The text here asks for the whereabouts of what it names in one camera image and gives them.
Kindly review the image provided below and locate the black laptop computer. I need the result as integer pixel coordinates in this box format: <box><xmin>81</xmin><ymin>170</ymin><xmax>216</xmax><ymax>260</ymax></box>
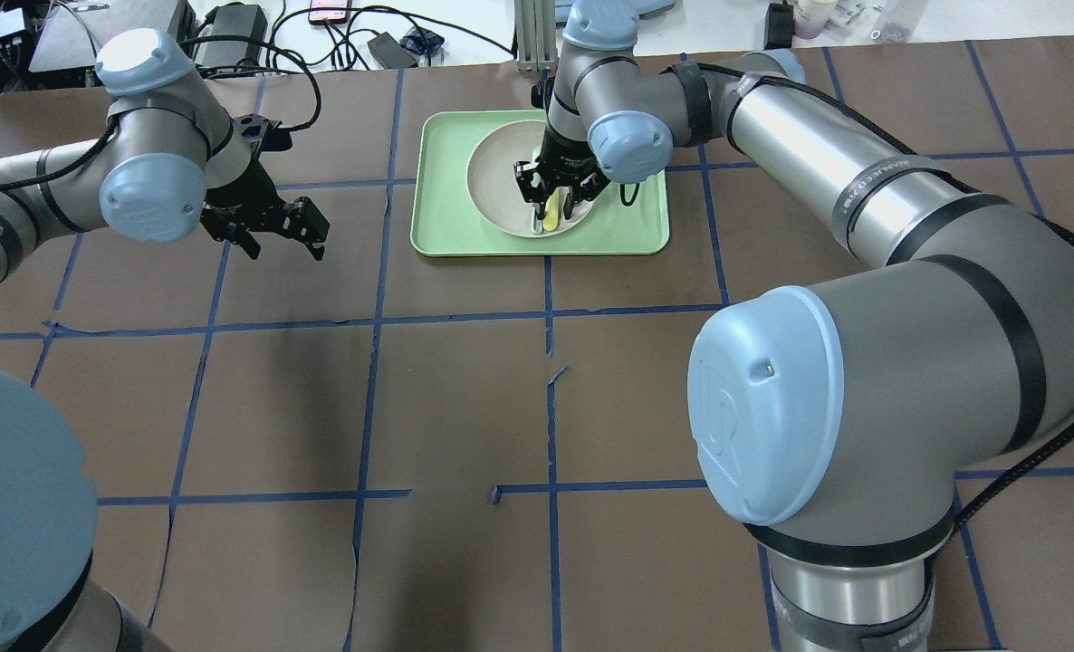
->
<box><xmin>29</xmin><ymin>1</ymin><xmax>198</xmax><ymax>73</ymax></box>

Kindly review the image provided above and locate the black power adapter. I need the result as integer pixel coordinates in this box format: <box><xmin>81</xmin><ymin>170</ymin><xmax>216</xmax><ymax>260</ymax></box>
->
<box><xmin>195</xmin><ymin>3</ymin><xmax>265</xmax><ymax>72</ymax></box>

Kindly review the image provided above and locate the smartphone on bench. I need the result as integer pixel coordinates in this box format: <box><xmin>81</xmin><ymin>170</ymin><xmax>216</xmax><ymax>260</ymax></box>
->
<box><xmin>306</xmin><ymin>0</ymin><xmax>352</xmax><ymax>26</ymax></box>

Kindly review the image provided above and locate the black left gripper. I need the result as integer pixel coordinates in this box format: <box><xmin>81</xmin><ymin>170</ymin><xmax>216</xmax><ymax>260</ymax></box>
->
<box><xmin>200</xmin><ymin>162</ymin><xmax>331</xmax><ymax>261</ymax></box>

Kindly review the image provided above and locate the yellow plastic fork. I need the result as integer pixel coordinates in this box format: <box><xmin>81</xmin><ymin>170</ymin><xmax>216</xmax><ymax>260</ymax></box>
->
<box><xmin>540</xmin><ymin>188</ymin><xmax>563</xmax><ymax>235</ymax></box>

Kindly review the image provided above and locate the pale green plastic spoon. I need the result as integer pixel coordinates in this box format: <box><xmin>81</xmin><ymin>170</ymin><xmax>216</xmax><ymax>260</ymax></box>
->
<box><xmin>532</xmin><ymin>203</ymin><xmax>546</xmax><ymax>235</ymax></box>

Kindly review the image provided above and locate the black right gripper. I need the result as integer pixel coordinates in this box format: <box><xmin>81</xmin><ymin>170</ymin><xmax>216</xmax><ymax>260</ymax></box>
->
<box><xmin>513</xmin><ymin>124</ymin><xmax>610</xmax><ymax>222</ymax></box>

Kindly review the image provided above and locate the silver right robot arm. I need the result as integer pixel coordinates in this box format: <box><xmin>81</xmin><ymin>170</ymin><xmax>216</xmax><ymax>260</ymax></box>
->
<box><xmin>513</xmin><ymin>1</ymin><xmax>1074</xmax><ymax>651</ymax></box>

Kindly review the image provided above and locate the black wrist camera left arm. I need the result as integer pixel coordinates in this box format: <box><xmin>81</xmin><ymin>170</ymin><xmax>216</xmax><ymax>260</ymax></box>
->
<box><xmin>231</xmin><ymin>114</ymin><xmax>293</xmax><ymax>158</ymax></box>

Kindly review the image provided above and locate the aluminium frame post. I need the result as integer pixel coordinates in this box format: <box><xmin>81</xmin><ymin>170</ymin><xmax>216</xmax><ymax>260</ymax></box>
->
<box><xmin>513</xmin><ymin>0</ymin><xmax>558</xmax><ymax>73</ymax></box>

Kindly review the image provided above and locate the beige round plate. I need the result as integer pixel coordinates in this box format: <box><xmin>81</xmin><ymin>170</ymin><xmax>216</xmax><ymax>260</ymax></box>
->
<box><xmin>466</xmin><ymin>120</ymin><xmax>594</xmax><ymax>238</ymax></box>

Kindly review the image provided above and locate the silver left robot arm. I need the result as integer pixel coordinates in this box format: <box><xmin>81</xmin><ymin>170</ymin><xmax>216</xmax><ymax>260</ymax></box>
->
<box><xmin>0</xmin><ymin>26</ymin><xmax>330</xmax><ymax>651</ymax></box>

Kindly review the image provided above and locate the light green plastic tray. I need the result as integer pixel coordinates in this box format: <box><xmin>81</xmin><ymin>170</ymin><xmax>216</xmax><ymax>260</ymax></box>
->
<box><xmin>410</xmin><ymin>108</ymin><xmax>670</xmax><ymax>257</ymax></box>

